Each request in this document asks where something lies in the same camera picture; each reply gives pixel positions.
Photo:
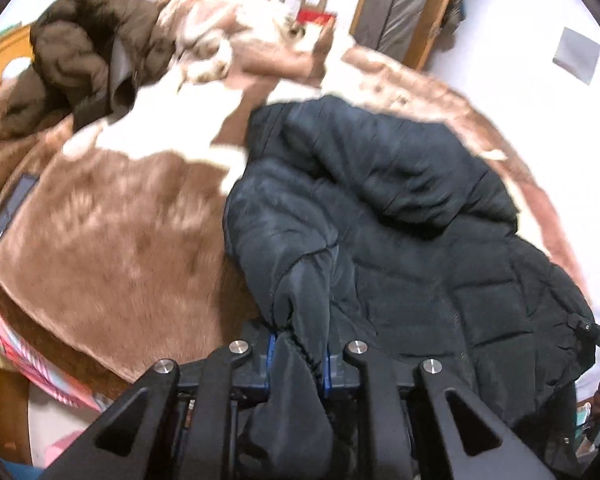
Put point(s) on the pink plaid cloth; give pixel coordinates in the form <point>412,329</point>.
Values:
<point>25,350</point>

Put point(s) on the wooden headboard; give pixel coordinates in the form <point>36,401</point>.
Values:
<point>0,60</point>

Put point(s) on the black puffer jacket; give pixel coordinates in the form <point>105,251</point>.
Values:
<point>405,260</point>

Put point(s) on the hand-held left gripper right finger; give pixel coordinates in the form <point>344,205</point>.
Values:
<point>327,375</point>

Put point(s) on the brown printed plush blanket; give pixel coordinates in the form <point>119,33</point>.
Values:
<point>120,240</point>

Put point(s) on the grey fabric wooden-framed closet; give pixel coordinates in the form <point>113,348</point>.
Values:
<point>400,5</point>

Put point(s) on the brown puffer jacket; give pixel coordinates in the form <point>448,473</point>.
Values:
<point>70,45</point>

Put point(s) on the open cardboard box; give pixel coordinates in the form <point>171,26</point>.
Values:
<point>314,0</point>

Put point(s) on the hanging bags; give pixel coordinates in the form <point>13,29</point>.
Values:
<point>452,15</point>

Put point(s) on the red box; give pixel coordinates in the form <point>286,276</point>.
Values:
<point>315,16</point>

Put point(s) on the dark phone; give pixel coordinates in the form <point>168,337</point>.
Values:
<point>10,207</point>

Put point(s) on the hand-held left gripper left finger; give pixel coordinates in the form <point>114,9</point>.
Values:
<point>271,365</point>

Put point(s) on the white bed sheet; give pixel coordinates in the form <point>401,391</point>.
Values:
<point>55,425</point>

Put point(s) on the grey paper sheet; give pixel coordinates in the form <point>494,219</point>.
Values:
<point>577,55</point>

